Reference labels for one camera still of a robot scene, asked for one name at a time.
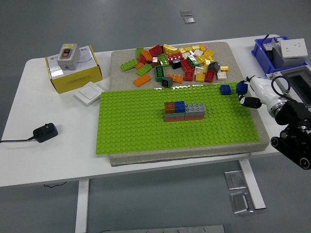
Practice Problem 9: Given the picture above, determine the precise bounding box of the small white grey device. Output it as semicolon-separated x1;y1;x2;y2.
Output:
263;38;280;52

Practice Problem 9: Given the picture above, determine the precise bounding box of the white socket panel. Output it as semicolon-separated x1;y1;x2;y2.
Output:
279;38;309;60

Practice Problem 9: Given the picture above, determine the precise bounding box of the dark green brick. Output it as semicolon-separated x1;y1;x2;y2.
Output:
155;65;165;82
186;55;200;67

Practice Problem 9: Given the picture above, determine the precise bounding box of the white wall switch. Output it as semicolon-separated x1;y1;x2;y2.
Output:
74;81;104;105

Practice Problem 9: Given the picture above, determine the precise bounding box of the red two-by-four brick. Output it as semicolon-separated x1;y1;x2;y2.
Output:
180;59;195;72

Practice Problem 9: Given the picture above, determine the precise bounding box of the blue plastic bin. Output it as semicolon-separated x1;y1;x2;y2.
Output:
251;35;311;75

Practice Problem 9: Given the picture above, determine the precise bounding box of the grey push-button switch box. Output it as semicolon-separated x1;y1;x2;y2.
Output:
56;43;81;71

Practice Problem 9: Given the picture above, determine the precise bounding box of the brown two-by-two brick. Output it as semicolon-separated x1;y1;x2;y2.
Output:
164;101;176;114

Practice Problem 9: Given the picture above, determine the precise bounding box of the yellow white cardboard box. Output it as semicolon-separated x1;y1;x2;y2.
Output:
45;45;103;95

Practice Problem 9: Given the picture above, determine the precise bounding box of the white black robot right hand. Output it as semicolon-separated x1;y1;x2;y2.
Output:
237;75;284;114

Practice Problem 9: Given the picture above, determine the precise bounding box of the black power adapter plug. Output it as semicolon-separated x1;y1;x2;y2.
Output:
33;122;58;143

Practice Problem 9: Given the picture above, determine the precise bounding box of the grey two-by-four brick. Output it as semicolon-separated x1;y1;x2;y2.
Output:
185;102;206;116

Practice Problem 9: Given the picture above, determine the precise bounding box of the grey-brown foam mat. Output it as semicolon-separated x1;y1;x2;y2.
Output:
108;41;270;167

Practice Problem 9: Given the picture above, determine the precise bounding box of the grey electrical enclosure box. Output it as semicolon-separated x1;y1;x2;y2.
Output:
265;65;311;109

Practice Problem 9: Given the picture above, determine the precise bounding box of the dark grey metal box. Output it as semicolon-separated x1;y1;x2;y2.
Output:
269;47;309;69

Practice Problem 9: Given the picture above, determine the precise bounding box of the metal floor outlet cover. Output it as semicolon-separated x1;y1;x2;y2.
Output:
229;191;255;215
224;170;247;190

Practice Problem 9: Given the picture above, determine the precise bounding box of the green studded baseplate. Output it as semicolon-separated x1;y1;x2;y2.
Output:
95;81;260;156

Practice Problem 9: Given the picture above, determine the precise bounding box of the thin black wire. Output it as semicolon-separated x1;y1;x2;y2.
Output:
43;182;68;188

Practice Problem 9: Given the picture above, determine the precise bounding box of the orange two-by-four brick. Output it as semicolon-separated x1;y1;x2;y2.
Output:
166;73;184;84
133;74;152;87

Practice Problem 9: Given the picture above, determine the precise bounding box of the black adapter cord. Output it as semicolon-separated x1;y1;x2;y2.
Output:
0;136;36;144

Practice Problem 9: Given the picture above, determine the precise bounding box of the dark grey two-by-two brick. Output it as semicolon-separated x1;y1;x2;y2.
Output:
160;76;173;88

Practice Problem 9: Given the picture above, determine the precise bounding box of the long grey metal plate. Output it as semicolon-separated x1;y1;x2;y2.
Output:
102;225;225;233

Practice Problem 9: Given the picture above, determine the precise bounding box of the light green two-by-four brick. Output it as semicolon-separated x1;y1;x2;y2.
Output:
135;64;153;77
121;59;138;72

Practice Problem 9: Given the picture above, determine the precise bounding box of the glossy red brick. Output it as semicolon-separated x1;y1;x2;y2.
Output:
166;53;184;64

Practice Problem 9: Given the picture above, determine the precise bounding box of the yellow curved brick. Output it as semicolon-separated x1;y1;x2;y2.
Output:
163;44;179;56

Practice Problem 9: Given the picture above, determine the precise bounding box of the pink two-by-four brick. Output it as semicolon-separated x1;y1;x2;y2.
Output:
184;114;205;121
164;115;186;122

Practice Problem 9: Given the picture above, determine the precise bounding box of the dark grey slope brick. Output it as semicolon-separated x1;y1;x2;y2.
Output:
207;61;221;73

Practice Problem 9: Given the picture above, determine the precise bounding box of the white table leg with foot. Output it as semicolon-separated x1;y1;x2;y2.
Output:
237;159;267;211

